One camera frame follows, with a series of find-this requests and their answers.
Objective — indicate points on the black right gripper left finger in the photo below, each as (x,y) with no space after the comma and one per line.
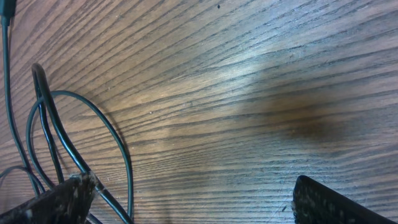
(67,203)

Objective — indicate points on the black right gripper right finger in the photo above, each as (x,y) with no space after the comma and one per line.
(314,203)

